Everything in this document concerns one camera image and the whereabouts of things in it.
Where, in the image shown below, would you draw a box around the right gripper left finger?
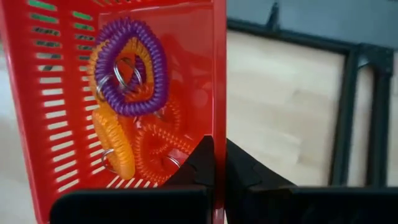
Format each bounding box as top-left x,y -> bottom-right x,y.
49,134 -> 216,224

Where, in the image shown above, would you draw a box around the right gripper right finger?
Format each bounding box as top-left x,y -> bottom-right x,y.
225,138 -> 398,224

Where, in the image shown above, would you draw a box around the red coil keychain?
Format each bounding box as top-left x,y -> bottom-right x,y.
133,123 -> 195,185

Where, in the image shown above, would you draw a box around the yellow-orange coil keychain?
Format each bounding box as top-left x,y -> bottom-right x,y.
91,102 -> 137,181

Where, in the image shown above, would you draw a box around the purple coil keychain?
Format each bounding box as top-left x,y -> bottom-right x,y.
130,55 -> 147,93
94,16 -> 171,118

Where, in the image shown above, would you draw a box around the red plastic basket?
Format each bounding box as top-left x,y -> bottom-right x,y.
0,0 -> 228,224

